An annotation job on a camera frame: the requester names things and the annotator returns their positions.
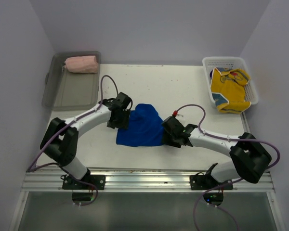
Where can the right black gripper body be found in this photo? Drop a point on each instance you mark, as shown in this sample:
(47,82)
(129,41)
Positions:
(169,139)

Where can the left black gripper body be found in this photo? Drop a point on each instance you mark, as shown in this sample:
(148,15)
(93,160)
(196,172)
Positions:
(122,121)

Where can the blue towel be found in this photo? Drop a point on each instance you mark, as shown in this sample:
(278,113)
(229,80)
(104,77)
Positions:
(144,130)

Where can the pink towel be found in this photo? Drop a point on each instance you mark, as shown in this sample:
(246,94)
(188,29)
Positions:
(82,64)

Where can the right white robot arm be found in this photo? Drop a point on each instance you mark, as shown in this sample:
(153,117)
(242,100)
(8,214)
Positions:
(249,159)

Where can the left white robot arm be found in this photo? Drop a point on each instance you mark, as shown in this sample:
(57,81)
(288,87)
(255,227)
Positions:
(61,138)

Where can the grey transparent plastic bin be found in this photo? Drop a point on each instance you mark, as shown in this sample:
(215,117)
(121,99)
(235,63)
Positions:
(66,91)

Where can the yellow towel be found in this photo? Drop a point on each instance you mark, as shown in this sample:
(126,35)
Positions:
(228,90)

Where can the white plastic basket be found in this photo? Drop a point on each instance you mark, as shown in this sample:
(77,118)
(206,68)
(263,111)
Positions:
(209,63)

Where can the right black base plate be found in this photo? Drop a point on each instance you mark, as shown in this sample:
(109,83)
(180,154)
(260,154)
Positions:
(202,181)

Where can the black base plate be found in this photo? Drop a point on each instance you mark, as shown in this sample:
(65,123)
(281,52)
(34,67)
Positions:
(202,181)
(87,183)

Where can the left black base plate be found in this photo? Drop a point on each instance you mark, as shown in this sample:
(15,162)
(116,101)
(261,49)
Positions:
(87,183)

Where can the aluminium mounting rail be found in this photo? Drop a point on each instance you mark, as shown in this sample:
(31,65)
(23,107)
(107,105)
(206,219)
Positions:
(165,173)

